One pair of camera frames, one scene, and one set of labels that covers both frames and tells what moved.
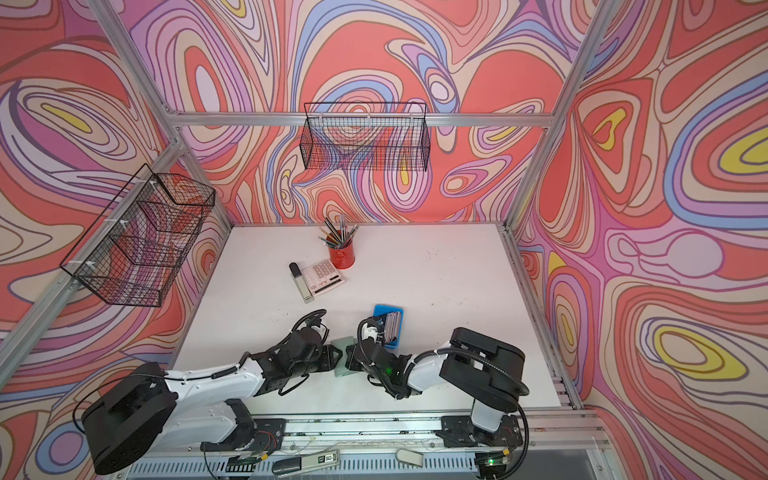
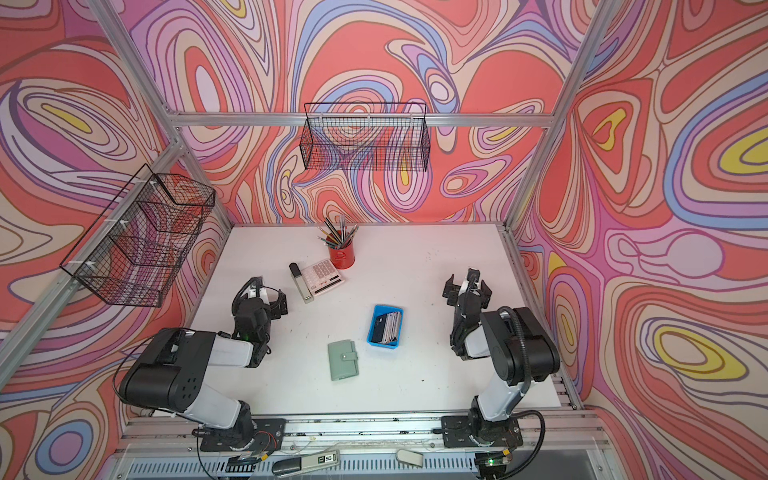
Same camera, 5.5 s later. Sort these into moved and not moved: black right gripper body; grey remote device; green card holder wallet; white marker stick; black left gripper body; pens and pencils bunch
Moved: black left gripper body; black right gripper body
Not moved: white marker stick; green card holder wallet; grey remote device; pens and pencils bunch
